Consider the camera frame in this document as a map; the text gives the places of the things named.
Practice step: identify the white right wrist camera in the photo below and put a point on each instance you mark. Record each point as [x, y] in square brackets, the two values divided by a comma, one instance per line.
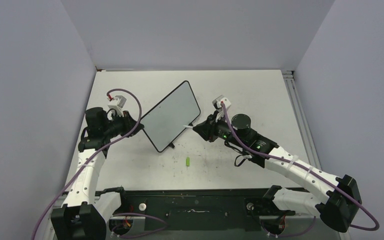
[217, 103]

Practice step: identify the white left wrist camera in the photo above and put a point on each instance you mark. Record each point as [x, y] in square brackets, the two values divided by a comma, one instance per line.
[116, 104]

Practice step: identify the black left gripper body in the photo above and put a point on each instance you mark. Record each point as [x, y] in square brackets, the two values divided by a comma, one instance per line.
[119, 125]

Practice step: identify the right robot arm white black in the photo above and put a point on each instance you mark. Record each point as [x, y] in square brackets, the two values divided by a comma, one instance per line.
[332, 198]

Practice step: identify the aluminium rail right side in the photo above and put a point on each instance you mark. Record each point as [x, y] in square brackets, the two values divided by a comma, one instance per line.
[306, 135]

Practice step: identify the black framed small whiteboard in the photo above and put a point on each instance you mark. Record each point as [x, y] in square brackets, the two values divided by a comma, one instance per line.
[164, 122]

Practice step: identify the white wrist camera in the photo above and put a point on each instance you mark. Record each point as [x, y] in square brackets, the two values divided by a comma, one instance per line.
[116, 104]
[217, 103]

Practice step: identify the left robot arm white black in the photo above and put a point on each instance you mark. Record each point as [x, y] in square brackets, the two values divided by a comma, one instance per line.
[81, 216]

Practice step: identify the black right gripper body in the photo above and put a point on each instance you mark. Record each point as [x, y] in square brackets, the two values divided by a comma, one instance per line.
[219, 129]

